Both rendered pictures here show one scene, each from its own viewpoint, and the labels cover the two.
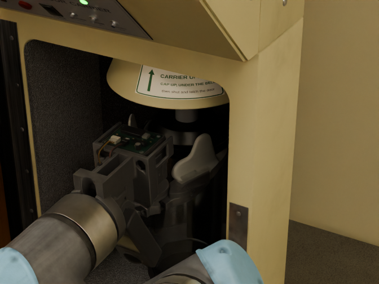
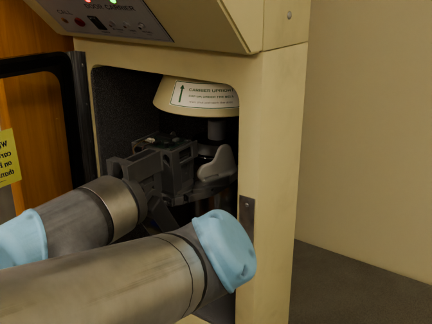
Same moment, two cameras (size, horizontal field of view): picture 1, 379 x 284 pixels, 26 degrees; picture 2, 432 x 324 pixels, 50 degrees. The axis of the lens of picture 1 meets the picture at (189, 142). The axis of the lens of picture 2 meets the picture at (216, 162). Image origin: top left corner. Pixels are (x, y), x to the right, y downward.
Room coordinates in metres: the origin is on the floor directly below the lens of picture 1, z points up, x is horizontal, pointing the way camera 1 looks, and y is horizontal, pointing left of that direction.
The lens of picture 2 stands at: (0.21, -0.08, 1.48)
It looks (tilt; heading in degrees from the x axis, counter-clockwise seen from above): 22 degrees down; 7
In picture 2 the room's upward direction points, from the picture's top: straight up
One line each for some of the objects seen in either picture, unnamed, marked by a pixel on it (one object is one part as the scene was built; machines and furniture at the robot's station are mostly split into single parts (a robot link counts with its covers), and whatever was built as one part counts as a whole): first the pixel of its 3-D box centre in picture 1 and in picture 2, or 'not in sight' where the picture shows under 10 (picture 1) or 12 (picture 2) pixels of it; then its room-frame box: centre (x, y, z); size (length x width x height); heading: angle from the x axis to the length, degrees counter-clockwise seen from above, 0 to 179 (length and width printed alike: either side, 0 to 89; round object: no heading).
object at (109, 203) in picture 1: (121, 185); (152, 178); (0.75, 0.07, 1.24); 0.12 x 0.08 x 0.09; 151
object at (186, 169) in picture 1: (203, 154); (225, 162); (0.81, -0.02, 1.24); 0.09 x 0.03 x 0.06; 126
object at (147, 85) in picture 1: (182, 53); (213, 82); (0.87, 0.01, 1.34); 0.18 x 0.18 x 0.05
